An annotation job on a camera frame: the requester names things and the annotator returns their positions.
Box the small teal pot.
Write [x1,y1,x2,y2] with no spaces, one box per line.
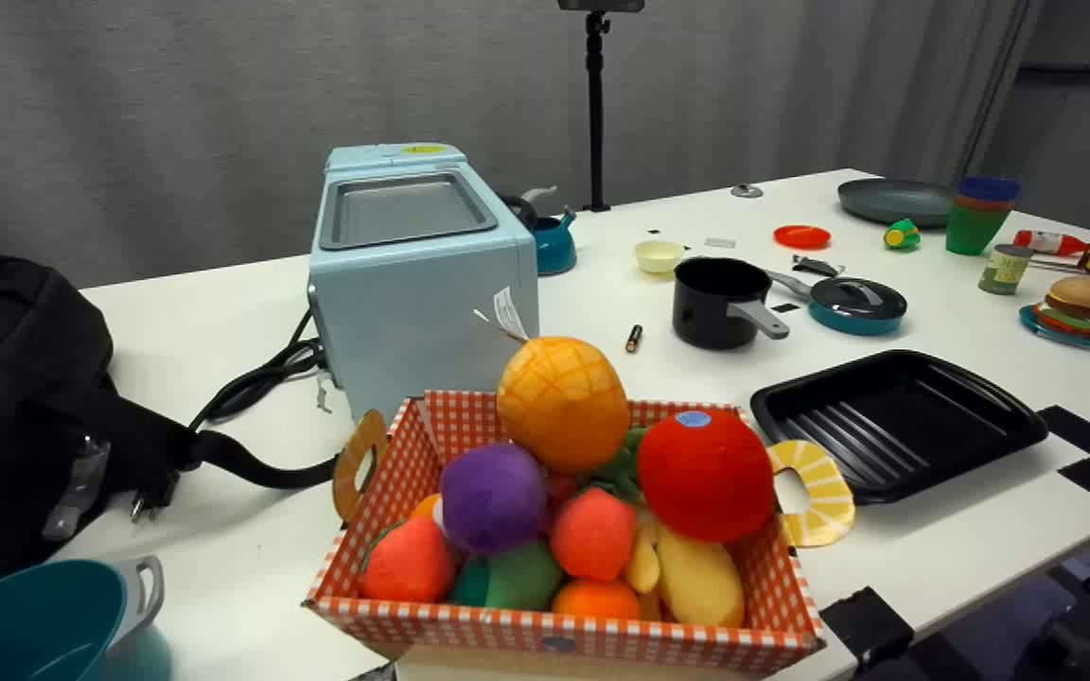
[502,180,584,281]

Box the orange yellow plush fruit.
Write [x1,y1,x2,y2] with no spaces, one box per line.
[491,332,637,477]

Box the light blue toaster oven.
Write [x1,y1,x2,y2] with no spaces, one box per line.
[303,136,546,427]

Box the small cream bowl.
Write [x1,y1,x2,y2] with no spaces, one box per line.
[632,235,688,281]

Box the purple plush fruit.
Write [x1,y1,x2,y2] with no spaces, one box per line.
[435,440,551,559]

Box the red orange plush peach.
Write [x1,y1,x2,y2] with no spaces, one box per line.
[548,484,644,587]

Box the red plush tomato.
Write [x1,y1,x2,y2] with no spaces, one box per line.
[632,403,779,548]

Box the green plush fruit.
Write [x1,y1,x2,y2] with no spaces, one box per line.
[449,535,565,615]

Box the small yellow plush banana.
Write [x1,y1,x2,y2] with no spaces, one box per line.
[622,514,665,602]

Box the black tripod stand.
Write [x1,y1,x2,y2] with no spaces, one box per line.
[551,0,649,214]

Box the red orange plush fruit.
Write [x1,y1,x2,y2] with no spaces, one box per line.
[360,506,462,605]

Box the small orange plush fruit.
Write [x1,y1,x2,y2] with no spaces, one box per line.
[548,575,649,622]

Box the red round disc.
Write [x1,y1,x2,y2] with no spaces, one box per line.
[770,219,837,254]

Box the yellow plush potato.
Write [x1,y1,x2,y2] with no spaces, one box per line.
[652,520,750,631]

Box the red checkered fruit basket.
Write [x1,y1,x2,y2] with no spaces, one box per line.
[303,384,829,681]

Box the yellow pineapple slice toy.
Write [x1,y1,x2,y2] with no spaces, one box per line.
[763,435,862,552]

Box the black ridged grill tray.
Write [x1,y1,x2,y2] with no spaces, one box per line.
[744,345,1052,510]

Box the yellow green toy fruit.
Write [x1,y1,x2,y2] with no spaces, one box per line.
[883,214,927,255]

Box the dark grey plate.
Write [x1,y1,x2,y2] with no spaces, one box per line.
[833,175,960,235]

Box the green plastic cup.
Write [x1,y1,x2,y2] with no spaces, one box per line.
[944,195,1017,259]

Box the small green jar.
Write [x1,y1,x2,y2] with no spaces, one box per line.
[975,238,1037,297]

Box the blue plastic cup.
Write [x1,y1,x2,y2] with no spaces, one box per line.
[953,175,1027,206]

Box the small teal plate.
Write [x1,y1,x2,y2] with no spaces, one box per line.
[1013,301,1090,355]

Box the red white toy bottle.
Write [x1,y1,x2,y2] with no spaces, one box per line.
[1006,225,1090,263]

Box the black backpack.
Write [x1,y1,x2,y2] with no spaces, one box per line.
[0,186,350,611]

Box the toy burger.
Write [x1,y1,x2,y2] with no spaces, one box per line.
[1031,268,1090,345]

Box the black pot grey handle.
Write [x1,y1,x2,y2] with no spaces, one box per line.
[670,254,794,355]

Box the black toaster power cable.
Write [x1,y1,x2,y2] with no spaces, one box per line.
[187,301,329,435]

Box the teal frying pan grey handle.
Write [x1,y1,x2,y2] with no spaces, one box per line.
[770,263,911,340]

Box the black table edge bracket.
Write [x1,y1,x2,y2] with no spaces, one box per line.
[816,583,917,665]

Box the teal bowl grey handle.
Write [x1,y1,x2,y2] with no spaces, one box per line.
[0,552,170,681]

